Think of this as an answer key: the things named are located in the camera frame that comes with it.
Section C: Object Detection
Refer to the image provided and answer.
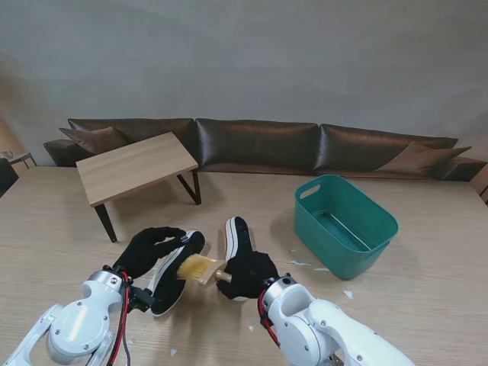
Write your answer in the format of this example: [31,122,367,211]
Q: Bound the light wooden cabinet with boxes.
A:
[469,163,488,207]

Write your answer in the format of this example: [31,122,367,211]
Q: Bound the red left arm cable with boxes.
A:
[108,272,133,366]

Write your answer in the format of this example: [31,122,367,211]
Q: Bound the dark brown leather sofa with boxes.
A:
[43,117,488,182]

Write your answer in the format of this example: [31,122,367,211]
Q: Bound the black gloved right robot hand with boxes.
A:
[216,249,281,302]

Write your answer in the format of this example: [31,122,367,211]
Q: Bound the green plastic basket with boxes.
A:
[293,174,400,281]

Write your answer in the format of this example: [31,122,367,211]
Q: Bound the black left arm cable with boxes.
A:
[120,331,133,366]

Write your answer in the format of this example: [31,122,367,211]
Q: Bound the wooden shoe brush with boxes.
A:
[177,254,233,285]

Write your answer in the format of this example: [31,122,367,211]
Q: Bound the brown sofa cushion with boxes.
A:
[59,127,129,156]
[377,142,473,175]

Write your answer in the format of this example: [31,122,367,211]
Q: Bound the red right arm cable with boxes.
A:
[258,289,281,348]

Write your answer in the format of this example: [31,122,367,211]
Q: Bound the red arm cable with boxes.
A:
[258,289,281,348]
[108,272,133,366]

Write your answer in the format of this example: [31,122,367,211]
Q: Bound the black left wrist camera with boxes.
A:
[129,287,156,313]

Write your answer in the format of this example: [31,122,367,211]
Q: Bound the small wooden side table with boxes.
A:
[0,150,38,169]

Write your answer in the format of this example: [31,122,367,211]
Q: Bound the small wooden black-legged bench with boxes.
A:
[75,132,202,244]

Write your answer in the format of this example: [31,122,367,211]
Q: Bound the yellow canvas sneaker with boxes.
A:
[146,230,207,317]
[222,216,257,303]

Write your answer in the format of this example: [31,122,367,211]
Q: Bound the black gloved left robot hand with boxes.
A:
[113,226,191,279]

